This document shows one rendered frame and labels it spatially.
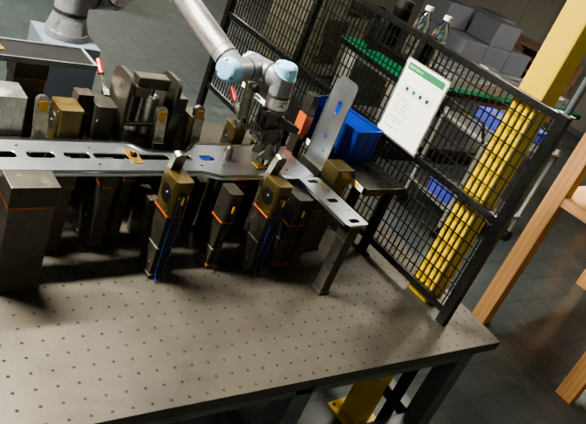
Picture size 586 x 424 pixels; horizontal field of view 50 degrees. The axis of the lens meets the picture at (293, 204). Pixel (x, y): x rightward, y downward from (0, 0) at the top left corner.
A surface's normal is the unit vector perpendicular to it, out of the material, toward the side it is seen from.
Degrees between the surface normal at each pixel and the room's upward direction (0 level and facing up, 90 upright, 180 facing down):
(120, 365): 0
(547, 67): 90
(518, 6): 90
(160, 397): 0
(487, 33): 90
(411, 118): 90
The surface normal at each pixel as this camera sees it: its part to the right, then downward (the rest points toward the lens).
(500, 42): 0.47, 0.56
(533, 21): -0.79, -0.01
